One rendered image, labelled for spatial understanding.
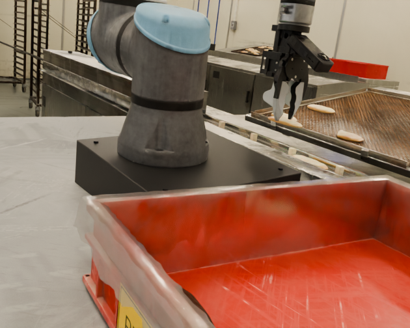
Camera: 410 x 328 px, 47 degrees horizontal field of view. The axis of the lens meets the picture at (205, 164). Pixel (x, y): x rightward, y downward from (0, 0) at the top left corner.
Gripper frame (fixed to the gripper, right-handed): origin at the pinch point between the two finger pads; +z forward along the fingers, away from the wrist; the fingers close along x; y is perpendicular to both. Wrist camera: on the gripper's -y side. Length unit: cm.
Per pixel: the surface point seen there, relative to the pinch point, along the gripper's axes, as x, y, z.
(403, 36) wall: -383, 208, -38
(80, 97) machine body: 2, 113, 16
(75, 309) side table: 64, -35, 12
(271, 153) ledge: 7.4, -4.2, 7.6
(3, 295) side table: 69, -30, 12
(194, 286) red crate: 51, -37, 12
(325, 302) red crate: 39, -46, 12
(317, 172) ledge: 7.9, -17.9, 7.6
